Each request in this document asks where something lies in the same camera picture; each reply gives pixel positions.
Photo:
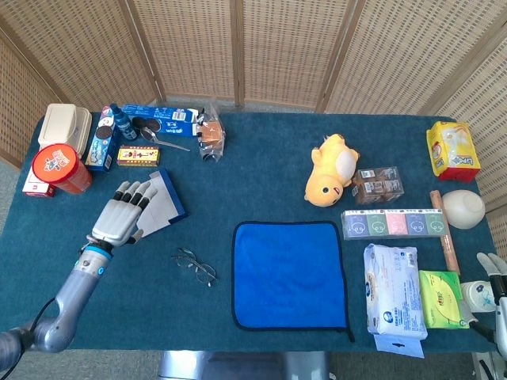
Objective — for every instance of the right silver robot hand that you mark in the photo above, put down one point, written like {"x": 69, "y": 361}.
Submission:
{"x": 503, "y": 316}

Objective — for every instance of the teal table cover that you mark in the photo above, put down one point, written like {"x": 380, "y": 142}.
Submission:
{"x": 237, "y": 186}

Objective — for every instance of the multicolour pocket tissue pack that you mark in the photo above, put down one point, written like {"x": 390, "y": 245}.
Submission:
{"x": 396, "y": 223}

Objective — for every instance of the small yellow red box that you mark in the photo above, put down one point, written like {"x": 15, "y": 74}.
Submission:
{"x": 138, "y": 155}

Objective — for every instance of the metal spoon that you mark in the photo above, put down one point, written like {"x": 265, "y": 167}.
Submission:
{"x": 148, "y": 133}

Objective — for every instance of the long blue cookie box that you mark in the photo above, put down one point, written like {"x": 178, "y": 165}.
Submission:
{"x": 174, "y": 122}

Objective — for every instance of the white wet wipes pack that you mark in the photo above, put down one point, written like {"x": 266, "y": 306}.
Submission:
{"x": 392, "y": 289}

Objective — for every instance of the cream bowl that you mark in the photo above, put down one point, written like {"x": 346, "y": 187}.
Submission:
{"x": 463, "y": 207}

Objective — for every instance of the cream plastic lunch box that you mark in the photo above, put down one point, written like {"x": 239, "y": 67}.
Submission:
{"x": 59, "y": 122}

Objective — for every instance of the white floral cup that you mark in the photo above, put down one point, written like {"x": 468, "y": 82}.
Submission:
{"x": 477, "y": 295}

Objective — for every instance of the wire-frame eyeglasses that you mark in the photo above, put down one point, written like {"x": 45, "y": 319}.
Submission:
{"x": 194, "y": 264}

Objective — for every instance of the blue spray bottle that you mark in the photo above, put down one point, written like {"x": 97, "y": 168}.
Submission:
{"x": 124, "y": 126}

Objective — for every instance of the yellow plush toy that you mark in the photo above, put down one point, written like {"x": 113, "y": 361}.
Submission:
{"x": 328, "y": 170}

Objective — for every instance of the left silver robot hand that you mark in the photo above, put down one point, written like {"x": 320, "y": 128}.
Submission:
{"x": 117, "y": 219}

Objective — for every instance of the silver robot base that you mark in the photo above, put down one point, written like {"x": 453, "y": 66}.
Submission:
{"x": 237, "y": 368}

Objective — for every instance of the wooden rattan folding screen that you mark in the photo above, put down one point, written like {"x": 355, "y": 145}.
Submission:
{"x": 190, "y": 47}

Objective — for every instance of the green tissue pack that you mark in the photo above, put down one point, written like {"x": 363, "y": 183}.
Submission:
{"x": 439, "y": 301}

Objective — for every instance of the yellow red snack bag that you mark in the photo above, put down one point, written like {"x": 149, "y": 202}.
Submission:
{"x": 453, "y": 152}

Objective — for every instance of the short blue cookie box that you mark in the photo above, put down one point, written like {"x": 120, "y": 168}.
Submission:
{"x": 101, "y": 150}

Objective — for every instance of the blue microfiber cloth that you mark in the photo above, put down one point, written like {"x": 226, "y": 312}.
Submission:
{"x": 289, "y": 277}

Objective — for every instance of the red snack can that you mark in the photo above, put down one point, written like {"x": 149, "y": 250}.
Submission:
{"x": 55, "y": 162}

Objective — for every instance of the blue glasses case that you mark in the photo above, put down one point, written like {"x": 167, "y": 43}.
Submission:
{"x": 162, "y": 210}

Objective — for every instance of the clear bag of bread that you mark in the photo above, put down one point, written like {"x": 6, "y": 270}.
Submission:
{"x": 212, "y": 132}

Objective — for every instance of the wooden rolling pin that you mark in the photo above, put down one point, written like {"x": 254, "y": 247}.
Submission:
{"x": 449, "y": 245}

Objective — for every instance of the clear box of brown sweets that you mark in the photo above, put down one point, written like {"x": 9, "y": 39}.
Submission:
{"x": 378, "y": 186}

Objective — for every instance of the small red white box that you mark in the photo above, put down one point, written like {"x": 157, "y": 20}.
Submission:
{"x": 35, "y": 190}

